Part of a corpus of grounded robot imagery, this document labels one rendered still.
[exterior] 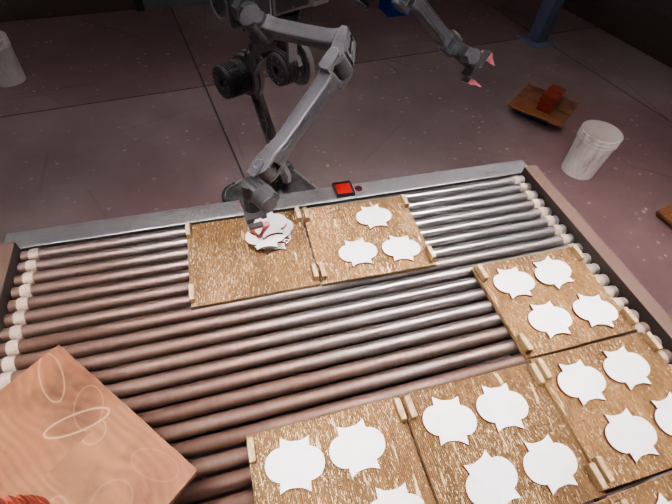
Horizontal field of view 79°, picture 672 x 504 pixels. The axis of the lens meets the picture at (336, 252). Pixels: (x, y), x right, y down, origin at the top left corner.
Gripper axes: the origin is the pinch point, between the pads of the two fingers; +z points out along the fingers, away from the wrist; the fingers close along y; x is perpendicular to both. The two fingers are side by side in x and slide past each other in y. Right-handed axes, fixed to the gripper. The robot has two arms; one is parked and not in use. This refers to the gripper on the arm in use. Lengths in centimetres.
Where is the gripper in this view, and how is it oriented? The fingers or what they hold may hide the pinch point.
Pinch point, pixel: (255, 226)
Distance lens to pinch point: 142.3
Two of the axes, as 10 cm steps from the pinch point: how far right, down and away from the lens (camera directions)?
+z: -0.7, 6.3, 7.7
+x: 9.1, -2.7, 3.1
